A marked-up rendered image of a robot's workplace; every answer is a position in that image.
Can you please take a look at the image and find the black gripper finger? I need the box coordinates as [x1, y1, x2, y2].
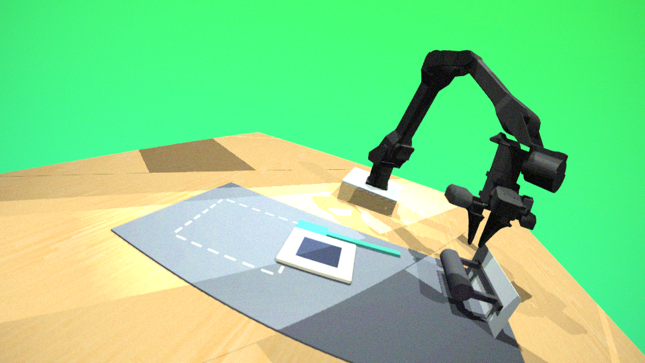
[478, 212, 512, 248]
[466, 207, 485, 245]

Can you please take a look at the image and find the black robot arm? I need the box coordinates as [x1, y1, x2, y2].
[365, 50, 568, 221]

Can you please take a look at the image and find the white square tile with dark blue centre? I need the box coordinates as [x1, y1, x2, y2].
[276, 227, 356, 284]

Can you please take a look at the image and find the teal flat trowel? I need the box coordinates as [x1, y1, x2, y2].
[296, 220, 401, 257]

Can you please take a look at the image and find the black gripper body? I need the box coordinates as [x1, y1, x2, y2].
[444, 167, 537, 230]

